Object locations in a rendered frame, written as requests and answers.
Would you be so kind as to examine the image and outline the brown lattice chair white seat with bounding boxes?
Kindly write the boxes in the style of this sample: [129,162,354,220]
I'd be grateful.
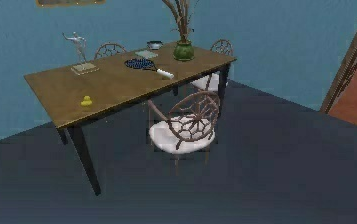
[189,38,235,94]
[146,90,222,168]
[93,42,128,61]

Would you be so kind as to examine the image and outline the green vase with dry plant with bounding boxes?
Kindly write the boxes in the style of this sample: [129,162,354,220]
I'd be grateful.
[161,0,200,62]

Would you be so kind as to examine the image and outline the pale green flat cloth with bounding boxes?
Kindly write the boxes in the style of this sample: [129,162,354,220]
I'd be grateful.
[134,49,159,59]

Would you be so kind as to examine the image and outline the dark bowl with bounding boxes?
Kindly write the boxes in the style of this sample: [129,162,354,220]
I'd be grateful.
[146,40,164,51]

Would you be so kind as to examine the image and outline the brown wooden table black legs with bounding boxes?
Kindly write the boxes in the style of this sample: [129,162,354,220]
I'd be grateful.
[23,41,238,197]

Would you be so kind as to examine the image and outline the small yellow round object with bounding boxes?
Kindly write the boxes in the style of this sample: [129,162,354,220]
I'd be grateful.
[80,95,94,108]

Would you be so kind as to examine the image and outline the silver figure statue on base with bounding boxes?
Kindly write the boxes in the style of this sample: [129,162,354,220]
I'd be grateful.
[61,31,100,76]

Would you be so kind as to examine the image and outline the brown wooden room door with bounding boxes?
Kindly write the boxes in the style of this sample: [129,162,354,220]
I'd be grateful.
[319,5,357,114]

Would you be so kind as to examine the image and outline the framed picture gold frame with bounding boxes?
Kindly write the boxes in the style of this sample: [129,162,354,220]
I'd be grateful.
[35,0,106,8]

